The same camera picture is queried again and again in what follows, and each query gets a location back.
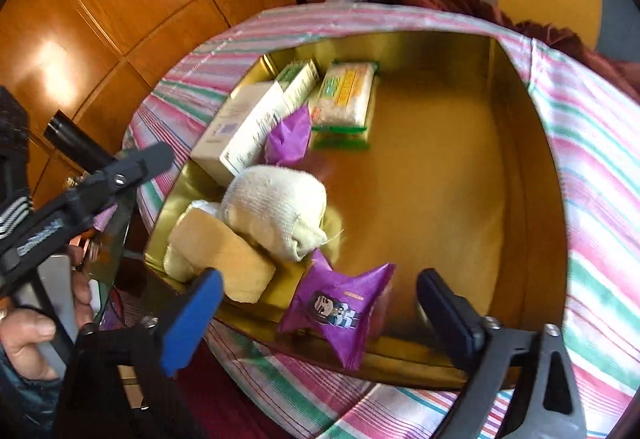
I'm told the beige cardboard box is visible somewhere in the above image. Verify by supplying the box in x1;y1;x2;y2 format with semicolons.
191;80;290;186

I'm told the person's left forearm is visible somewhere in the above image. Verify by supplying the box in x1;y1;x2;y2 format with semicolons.
0;349;63;439

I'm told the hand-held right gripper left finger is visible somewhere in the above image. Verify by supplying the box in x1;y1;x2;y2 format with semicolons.
52;267;224;439

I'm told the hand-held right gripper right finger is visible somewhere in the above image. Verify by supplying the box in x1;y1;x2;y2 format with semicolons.
416;268;587;439

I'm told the yellow green snack packet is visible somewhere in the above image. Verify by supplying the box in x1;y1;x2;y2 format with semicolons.
311;60;379;142

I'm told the gold tin box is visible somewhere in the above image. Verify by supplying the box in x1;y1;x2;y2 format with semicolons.
142;30;568;392

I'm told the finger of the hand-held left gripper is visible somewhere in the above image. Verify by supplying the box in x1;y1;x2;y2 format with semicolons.
94;141;174;208

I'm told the green white small box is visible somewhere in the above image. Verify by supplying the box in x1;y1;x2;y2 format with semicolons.
276;59;321;116

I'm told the striped bed sheet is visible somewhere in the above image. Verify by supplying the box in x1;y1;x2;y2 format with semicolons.
122;1;640;439

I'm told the large yellow sponge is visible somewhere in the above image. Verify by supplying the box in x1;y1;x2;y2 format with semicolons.
170;210;277;304

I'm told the maroon blanket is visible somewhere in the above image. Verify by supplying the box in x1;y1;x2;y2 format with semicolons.
394;0;640;102

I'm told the black cylinder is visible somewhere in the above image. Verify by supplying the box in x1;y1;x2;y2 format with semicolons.
43;110;117;171

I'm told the person's left hand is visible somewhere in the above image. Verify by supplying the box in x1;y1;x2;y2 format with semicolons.
0;239;97;382

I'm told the beige sock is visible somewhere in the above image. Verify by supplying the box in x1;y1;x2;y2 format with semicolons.
220;165;329;263

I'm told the purple snack packet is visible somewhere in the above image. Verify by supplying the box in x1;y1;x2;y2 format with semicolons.
264;105;313;167
276;248;397;373

